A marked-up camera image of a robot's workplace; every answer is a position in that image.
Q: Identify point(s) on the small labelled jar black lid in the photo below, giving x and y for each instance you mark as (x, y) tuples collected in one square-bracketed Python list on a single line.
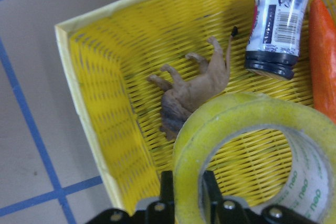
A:
[(273, 47)]

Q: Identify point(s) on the yellow clear tape roll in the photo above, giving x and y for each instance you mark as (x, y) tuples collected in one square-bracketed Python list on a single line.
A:
[(273, 152)]

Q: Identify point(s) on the brown toy lion figure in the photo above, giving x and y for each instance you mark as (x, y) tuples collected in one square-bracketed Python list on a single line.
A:
[(181, 98)]

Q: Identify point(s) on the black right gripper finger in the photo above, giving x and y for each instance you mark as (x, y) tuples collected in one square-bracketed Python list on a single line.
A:
[(216, 208)]

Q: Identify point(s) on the orange toy carrot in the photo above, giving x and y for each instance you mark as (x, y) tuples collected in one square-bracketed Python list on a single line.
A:
[(322, 58)]

